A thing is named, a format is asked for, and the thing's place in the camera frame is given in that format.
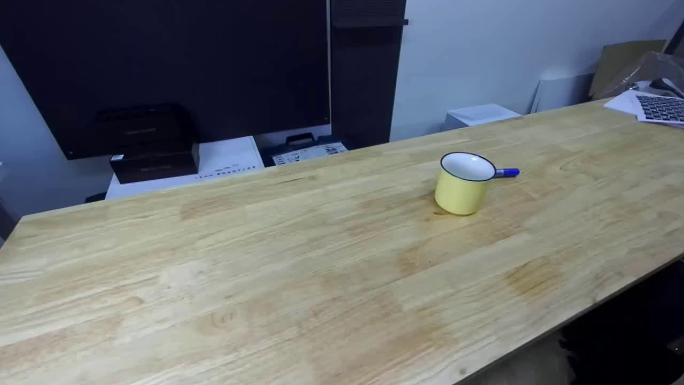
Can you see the yellow enamel mug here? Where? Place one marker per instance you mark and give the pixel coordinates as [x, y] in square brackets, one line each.
[459, 193]

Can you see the white flat box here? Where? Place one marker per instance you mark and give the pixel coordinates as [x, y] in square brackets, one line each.
[229, 157]

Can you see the dark tall cabinet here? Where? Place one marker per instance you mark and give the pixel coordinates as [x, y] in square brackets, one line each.
[364, 72]

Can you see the small white box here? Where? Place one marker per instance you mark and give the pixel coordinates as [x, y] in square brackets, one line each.
[481, 115]

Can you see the large black panel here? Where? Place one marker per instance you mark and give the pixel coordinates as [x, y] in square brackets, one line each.
[178, 57]

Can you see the white container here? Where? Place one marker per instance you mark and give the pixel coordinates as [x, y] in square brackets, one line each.
[558, 88]

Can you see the white paper sheet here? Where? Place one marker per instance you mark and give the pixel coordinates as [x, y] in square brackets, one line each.
[621, 103]

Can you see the brown cardboard box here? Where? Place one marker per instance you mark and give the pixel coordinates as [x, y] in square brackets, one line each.
[621, 64]

